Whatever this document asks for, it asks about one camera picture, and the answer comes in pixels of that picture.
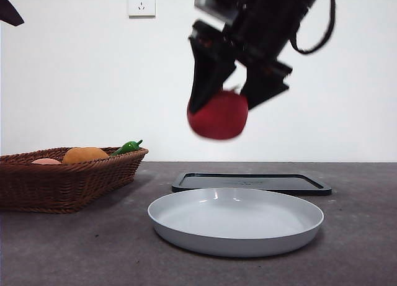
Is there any red tomato with green stem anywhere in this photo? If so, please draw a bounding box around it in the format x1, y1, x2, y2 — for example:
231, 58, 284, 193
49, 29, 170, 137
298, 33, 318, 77
186, 86, 249, 141

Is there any black rectangular tray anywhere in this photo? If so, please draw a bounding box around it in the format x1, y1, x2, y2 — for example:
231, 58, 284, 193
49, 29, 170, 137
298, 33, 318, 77
171, 172, 332, 197

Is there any green chili pepper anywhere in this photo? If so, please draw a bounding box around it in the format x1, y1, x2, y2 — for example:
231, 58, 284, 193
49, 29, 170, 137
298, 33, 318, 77
109, 139, 143, 158

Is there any pale grey round plate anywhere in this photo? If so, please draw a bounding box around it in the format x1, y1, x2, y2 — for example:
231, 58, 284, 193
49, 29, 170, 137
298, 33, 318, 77
147, 187, 324, 258

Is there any yellow-brown potato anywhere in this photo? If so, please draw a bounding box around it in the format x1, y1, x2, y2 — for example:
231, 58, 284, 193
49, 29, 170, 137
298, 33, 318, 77
62, 146, 110, 165

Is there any pale brown egg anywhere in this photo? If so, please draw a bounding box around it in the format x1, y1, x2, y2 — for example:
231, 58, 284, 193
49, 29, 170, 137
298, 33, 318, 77
30, 158, 62, 166

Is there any brown woven wicker basket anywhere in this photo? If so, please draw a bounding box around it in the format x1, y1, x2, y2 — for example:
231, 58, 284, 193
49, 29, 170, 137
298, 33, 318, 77
0, 146, 149, 215

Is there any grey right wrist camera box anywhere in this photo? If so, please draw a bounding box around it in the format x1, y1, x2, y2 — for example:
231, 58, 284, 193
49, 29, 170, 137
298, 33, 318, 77
194, 0, 241, 24

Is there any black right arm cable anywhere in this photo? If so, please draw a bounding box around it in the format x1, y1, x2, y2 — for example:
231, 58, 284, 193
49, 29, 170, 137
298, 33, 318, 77
290, 0, 337, 55

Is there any white wall power socket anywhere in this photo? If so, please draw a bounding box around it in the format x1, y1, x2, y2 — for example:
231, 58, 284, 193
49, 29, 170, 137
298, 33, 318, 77
128, 0, 156, 19

